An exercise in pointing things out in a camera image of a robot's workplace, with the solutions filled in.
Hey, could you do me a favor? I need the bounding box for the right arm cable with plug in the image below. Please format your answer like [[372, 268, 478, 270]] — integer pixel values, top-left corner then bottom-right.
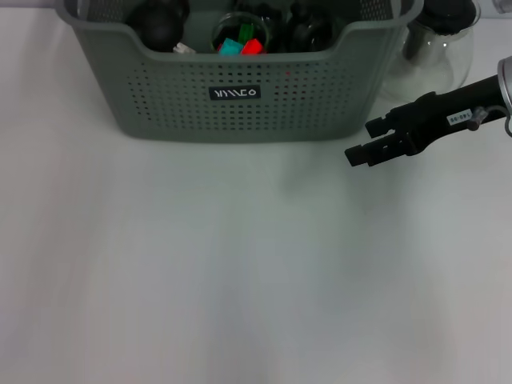
[[466, 105, 505, 133]]

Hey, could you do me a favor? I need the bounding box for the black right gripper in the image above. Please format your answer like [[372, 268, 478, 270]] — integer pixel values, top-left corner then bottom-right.
[[343, 74, 508, 169]]

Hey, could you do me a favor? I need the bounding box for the glass teapot with black lid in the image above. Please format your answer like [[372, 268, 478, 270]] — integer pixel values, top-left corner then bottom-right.
[[378, 0, 481, 103]]

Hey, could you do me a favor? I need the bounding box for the black round teapot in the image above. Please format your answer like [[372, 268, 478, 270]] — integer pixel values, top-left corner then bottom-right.
[[126, 0, 190, 52]]

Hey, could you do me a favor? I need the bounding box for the grey-green perforated storage bin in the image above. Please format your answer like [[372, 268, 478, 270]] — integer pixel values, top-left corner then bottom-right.
[[54, 0, 425, 144]]

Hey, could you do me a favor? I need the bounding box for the red-orange sloped toy brick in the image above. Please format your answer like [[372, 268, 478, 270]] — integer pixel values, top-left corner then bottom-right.
[[240, 38, 265, 56]]

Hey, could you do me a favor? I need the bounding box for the teal square toy brick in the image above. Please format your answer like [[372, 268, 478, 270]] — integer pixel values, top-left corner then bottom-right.
[[218, 38, 245, 57]]

